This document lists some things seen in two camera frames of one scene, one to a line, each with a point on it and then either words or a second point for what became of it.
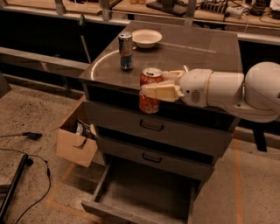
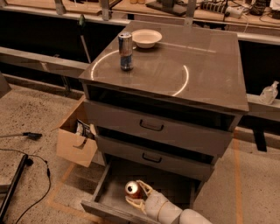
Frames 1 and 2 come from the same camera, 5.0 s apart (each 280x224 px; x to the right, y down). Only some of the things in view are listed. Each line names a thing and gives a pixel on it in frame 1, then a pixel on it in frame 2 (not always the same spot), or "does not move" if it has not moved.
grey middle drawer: [174, 164] does not move
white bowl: [146, 38] does not move
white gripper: [194, 86] -> [153, 203]
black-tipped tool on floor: [33, 136] does not move
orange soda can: [150, 75] -> [133, 190]
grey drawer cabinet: [152, 165] does not move
